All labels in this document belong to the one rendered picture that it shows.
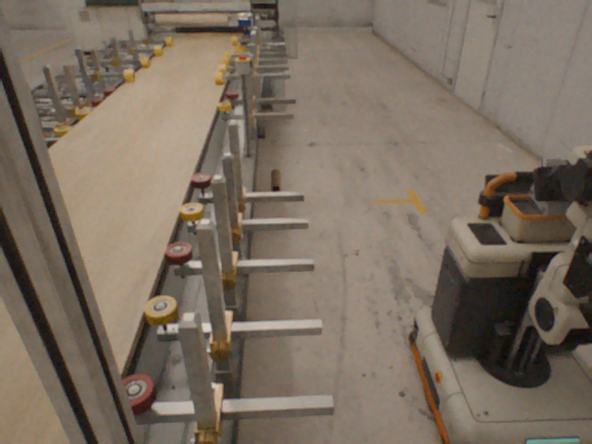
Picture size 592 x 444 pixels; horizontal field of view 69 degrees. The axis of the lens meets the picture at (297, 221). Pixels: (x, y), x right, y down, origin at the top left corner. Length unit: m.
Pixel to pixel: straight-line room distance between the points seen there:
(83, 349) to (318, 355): 1.92
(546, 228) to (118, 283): 1.38
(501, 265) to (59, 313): 1.49
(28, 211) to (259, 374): 1.92
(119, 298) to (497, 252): 1.20
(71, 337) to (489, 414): 1.61
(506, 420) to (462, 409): 0.14
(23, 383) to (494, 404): 1.48
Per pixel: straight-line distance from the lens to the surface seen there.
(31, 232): 0.30
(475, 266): 1.63
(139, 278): 1.30
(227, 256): 1.29
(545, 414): 1.90
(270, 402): 1.02
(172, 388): 1.37
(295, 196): 1.80
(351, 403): 2.07
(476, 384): 1.88
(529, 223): 1.66
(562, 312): 1.48
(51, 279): 0.31
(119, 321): 1.18
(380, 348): 2.29
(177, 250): 1.37
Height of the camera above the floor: 1.67
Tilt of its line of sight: 32 degrees down
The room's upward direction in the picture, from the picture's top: straight up
